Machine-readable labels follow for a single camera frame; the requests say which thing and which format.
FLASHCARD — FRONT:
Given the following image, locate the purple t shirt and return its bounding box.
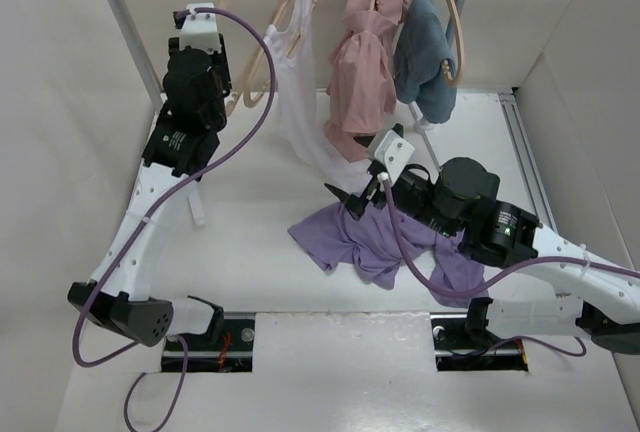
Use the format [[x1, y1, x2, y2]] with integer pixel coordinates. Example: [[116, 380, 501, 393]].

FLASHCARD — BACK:
[[288, 203, 485, 292]]

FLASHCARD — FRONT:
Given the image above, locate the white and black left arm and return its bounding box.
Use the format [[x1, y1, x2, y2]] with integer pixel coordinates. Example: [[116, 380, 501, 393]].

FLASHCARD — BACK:
[[67, 38, 231, 346]]

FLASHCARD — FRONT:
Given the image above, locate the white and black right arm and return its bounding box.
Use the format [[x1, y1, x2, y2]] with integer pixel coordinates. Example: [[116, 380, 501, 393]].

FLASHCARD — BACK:
[[327, 124, 639, 355]]

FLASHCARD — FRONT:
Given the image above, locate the pink shirt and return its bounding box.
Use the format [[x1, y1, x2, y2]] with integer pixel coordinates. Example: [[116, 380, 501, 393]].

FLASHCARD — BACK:
[[324, 0, 407, 162]]

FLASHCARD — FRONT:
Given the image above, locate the blue shirt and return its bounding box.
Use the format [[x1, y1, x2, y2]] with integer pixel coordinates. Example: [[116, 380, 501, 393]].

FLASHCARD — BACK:
[[393, 0, 457, 124]]

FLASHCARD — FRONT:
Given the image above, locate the wooden hanger with blue shirt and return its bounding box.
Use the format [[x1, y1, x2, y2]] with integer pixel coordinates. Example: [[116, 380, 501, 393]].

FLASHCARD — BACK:
[[407, 0, 467, 87]]

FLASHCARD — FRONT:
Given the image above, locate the white tank top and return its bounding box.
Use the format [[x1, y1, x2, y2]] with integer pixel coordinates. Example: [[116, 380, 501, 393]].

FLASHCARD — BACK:
[[264, 0, 368, 192]]

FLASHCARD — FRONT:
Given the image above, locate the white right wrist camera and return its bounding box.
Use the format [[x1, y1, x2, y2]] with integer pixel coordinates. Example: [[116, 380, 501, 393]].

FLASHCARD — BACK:
[[367, 129, 415, 181]]

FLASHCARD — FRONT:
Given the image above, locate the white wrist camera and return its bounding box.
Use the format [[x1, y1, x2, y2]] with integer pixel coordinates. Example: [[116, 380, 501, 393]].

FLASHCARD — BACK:
[[367, 129, 415, 181], [173, 3, 222, 55]]

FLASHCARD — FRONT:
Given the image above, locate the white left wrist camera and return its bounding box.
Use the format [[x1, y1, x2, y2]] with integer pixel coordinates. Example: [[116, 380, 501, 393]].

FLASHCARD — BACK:
[[173, 3, 222, 55]]

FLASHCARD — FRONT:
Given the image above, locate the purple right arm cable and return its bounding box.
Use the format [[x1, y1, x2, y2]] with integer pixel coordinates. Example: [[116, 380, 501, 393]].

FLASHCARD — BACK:
[[379, 173, 640, 356]]

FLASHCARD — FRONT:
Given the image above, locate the aluminium side rail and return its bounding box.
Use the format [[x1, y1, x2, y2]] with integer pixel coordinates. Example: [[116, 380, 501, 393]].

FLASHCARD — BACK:
[[498, 92, 557, 231]]

